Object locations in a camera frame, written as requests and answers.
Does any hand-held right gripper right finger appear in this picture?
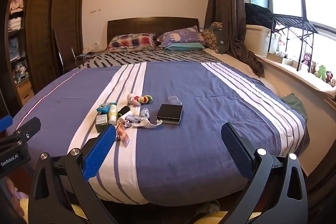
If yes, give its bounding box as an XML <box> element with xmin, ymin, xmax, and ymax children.
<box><xmin>221</xmin><ymin>122</ymin><xmax>309</xmax><ymax>224</ymax></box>

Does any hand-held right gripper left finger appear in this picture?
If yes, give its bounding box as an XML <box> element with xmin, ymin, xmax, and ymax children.
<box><xmin>28</xmin><ymin>124</ymin><xmax>118</xmax><ymax>224</ymax></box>

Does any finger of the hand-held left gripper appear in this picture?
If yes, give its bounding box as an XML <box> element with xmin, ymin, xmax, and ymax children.
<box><xmin>0</xmin><ymin>116</ymin><xmax>13</xmax><ymax>133</ymax></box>
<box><xmin>0</xmin><ymin>117</ymin><xmax>41</xmax><ymax>152</ymax></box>

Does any black green-capped tube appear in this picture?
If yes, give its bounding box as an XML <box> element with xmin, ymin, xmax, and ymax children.
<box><xmin>117</xmin><ymin>106</ymin><xmax>131</xmax><ymax>117</ymax></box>

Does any clear plastic hinged box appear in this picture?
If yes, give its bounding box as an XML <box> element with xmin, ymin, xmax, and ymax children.
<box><xmin>167</xmin><ymin>95</ymin><xmax>183</xmax><ymax>107</ymax></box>

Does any dark green small box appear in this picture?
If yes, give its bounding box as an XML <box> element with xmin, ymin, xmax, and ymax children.
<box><xmin>95</xmin><ymin>114</ymin><xmax>109</xmax><ymax>133</ymax></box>

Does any white bottle yellow label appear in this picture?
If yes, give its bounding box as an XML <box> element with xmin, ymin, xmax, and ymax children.
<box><xmin>108</xmin><ymin>104</ymin><xmax>118</xmax><ymax>125</ymax></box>

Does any floral fabric hair band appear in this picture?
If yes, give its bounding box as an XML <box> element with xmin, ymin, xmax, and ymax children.
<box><xmin>119</xmin><ymin>112</ymin><xmax>142</xmax><ymax>126</ymax></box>

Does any blue white striped blanket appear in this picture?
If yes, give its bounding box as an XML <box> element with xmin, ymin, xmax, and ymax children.
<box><xmin>7</xmin><ymin>61</ymin><xmax>310</xmax><ymax>205</ymax></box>

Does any white curved plastic clip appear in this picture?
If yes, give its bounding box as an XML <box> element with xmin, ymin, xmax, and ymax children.
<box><xmin>131</xmin><ymin>119</ymin><xmax>164</xmax><ymax>130</ymax></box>

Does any grey slipper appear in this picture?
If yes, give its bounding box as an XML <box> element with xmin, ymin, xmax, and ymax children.
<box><xmin>194</xmin><ymin>199</ymin><xmax>221</xmax><ymax>217</ymax></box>

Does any dark green cloth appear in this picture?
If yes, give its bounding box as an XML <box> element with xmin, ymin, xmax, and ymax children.
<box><xmin>282</xmin><ymin>93</ymin><xmax>306</xmax><ymax>120</ymax></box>

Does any black cardboard box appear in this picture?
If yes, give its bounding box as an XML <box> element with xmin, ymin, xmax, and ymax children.
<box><xmin>156</xmin><ymin>104</ymin><xmax>183</xmax><ymax>125</ymax></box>

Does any dark wooden wardrobe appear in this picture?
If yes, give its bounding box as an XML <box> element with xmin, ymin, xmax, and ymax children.
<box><xmin>8</xmin><ymin>0</ymin><xmax>86</xmax><ymax>107</ymax></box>

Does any grey black patterned sheet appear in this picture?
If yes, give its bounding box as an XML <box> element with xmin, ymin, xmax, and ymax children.
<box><xmin>76</xmin><ymin>49</ymin><xmax>223</xmax><ymax>69</ymax></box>

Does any dark green plush cushion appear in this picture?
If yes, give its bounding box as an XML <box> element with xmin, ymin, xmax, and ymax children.
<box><xmin>210</xmin><ymin>27</ymin><xmax>230</xmax><ymax>54</ymax></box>

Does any folded clothes stack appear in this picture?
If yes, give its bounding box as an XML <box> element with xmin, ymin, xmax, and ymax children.
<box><xmin>9</xmin><ymin>0</ymin><xmax>26</xmax><ymax>31</ymax></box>

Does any white plastic storage box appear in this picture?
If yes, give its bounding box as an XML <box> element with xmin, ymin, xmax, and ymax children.
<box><xmin>245</xmin><ymin>25</ymin><xmax>272</xmax><ymax>57</ymax></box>

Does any brown patterned cushion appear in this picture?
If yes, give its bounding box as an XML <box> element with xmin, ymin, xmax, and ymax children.
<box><xmin>199</xmin><ymin>22</ymin><xmax>223</xmax><ymax>51</ymax></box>

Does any plaid pillow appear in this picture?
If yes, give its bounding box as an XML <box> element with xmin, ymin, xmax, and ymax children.
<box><xmin>106</xmin><ymin>33</ymin><xmax>156</xmax><ymax>53</ymax></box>

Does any brown monkey plush toy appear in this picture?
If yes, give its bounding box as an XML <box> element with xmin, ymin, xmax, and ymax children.
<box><xmin>301</xmin><ymin>53</ymin><xmax>313</xmax><ymax>66</ymax></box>

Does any teal pillow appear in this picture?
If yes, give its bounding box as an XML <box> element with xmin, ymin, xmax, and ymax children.
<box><xmin>163</xmin><ymin>42</ymin><xmax>205</xmax><ymax>52</ymax></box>

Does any green frog plush toy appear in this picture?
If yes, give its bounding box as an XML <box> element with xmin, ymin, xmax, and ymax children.
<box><xmin>317</xmin><ymin>64</ymin><xmax>328</xmax><ymax>80</ymax></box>

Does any dark plush toy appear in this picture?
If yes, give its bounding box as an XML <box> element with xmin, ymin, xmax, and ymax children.
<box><xmin>325</xmin><ymin>70</ymin><xmax>336</xmax><ymax>87</ymax></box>

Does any purple elephant print pillow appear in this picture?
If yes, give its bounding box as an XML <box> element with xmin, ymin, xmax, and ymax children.
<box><xmin>157</xmin><ymin>26</ymin><xmax>206</xmax><ymax>48</ymax></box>

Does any black quilted jacket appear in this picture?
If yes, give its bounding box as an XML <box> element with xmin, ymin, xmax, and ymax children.
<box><xmin>245</xmin><ymin>3</ymin><xmax>275</xmax><ymax>29</ymax></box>

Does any dark wooden headboard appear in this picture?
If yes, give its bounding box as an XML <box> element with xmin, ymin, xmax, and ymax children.
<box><xmin>107</xmin><ymin>17</ymin><xmax>199</xmax><ymax>50</ymax></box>

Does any black folding rack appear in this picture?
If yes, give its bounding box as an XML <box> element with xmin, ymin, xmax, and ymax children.
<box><xmin>268</xmin><ymin>14</ymin><xmax>320</xmax><ymax>71</ymax></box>

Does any colourful hair tie bundle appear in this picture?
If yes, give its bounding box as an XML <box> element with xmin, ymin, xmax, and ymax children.
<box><xmin>137</xmin><ymin>95</ymin><xmax>154</xmax><ymax>104</ymax></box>

